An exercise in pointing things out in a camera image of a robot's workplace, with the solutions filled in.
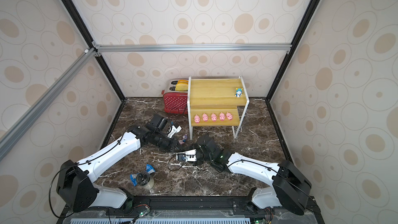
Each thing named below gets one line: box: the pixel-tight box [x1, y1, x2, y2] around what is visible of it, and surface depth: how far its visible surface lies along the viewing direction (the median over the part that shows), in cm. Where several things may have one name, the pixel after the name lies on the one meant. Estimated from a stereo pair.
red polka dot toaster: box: [161, 78, 189, 115], surface depth 102 cm
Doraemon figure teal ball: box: [234, 88, 244, 98], surface depth 75 cm
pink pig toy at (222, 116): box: [219, 112, 226, 122], surface depth 89 cm
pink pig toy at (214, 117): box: [210, 112, 218, 122], surface depth 89 cm
